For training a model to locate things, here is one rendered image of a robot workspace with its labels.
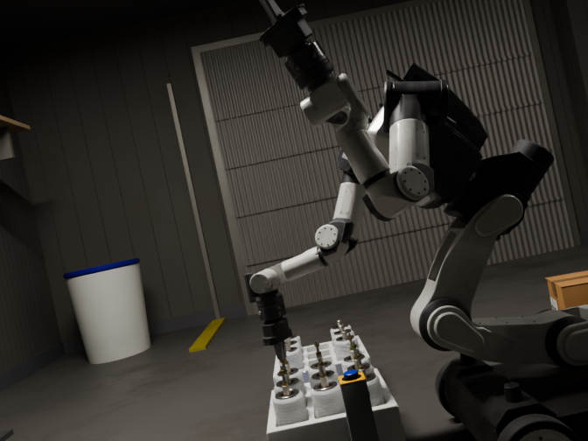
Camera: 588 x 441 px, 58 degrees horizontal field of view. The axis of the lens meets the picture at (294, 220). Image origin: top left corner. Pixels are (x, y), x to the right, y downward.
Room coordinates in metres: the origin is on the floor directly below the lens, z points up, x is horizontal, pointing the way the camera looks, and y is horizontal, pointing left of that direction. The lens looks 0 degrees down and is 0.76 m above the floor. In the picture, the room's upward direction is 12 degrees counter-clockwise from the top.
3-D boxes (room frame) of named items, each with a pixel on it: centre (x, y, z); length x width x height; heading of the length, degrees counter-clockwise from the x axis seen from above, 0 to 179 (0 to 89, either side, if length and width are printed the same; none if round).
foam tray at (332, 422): (1.73, 0.01, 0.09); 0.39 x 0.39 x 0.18; 0
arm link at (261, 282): (1.73, 0.15, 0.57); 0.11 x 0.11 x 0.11; 74
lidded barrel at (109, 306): (4.33, 1.60, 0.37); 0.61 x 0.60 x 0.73; 0
